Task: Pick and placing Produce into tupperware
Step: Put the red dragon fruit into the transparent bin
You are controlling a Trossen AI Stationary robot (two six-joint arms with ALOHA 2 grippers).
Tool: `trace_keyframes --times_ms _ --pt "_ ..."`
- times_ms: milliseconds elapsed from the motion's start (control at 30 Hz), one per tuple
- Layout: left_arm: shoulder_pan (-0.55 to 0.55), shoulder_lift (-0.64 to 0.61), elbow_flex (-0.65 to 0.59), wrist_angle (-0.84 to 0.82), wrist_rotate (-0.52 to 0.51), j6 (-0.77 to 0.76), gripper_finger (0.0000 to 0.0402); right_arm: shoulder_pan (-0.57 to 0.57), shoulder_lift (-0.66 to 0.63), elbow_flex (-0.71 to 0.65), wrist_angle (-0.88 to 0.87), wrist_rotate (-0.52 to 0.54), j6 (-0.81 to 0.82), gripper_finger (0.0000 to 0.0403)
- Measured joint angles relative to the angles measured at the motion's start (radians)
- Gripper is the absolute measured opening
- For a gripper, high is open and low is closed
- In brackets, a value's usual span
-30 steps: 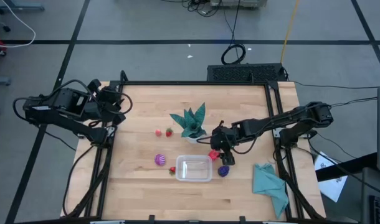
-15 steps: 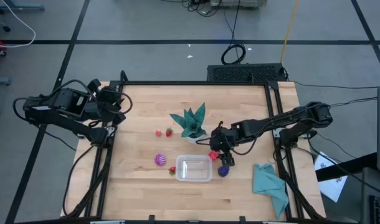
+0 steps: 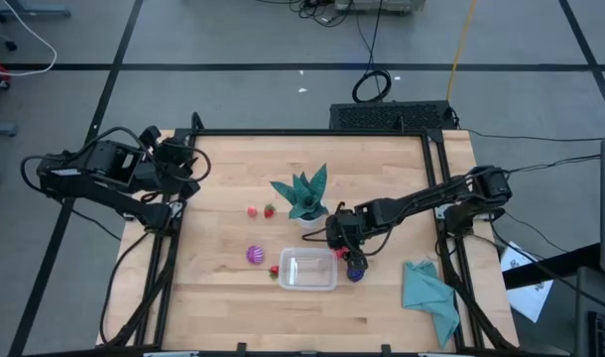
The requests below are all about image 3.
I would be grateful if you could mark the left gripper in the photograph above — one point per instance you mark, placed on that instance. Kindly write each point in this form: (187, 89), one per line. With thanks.
(176, 168)

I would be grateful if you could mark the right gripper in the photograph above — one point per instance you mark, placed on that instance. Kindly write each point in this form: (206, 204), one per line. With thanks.
(346, 229)

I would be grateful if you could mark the purple toy grapes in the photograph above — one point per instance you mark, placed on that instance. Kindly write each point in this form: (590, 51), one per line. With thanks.
(355, 276)

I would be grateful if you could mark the large red toy fruit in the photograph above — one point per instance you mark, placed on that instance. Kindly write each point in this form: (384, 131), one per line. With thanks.
(338, 253)

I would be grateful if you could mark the clear plastic tupperware container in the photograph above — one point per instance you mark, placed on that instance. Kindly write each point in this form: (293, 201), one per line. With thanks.
(307, 270)

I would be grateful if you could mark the red toy strawberry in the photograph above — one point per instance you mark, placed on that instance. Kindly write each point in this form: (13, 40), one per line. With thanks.
(269, 212)
(274, 271)

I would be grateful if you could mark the pink toy peach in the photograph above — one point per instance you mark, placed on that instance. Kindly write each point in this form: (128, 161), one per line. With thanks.
(252, 212)

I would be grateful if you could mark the purple striped toy onion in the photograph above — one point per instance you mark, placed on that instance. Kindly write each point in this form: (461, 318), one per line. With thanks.
(255, 255)

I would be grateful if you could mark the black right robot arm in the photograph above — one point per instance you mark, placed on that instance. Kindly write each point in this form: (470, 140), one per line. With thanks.
(411, 203)

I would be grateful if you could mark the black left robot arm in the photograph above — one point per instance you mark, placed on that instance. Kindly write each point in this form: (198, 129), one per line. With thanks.
(104, 196)

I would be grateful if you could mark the white plant pot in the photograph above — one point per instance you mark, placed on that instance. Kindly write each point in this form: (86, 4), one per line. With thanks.
(310, 223)

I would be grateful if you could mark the teal cloth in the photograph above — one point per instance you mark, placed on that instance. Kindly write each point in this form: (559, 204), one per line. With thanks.
(426, 295)

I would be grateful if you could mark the green artificial plant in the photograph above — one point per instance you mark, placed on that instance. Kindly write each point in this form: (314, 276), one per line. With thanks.
(305, 198)

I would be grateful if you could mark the black table clamp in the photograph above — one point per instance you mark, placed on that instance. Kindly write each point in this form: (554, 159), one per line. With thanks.
(241, 348)
(386, 350)

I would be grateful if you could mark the black vented computer case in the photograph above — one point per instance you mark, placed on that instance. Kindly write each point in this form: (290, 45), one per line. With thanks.
(392, 116)

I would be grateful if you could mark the white paper sheet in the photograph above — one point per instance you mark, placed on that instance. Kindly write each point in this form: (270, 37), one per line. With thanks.
(530, 297)

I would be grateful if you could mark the grey furniture foot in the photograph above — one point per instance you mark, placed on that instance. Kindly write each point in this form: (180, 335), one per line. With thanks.
(35, 10)
(0, 130)

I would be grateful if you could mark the black desk bar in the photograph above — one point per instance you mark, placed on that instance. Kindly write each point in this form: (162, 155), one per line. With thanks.
(555, 265)

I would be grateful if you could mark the chair leg with caster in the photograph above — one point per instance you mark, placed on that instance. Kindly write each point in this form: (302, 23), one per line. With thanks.
(10, 46)

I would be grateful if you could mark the grey equipment case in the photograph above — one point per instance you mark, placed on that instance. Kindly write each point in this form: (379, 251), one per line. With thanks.
(377, 5)

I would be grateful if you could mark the black aluminium table frame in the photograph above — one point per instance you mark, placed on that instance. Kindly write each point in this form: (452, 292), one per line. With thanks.
(307, 133)

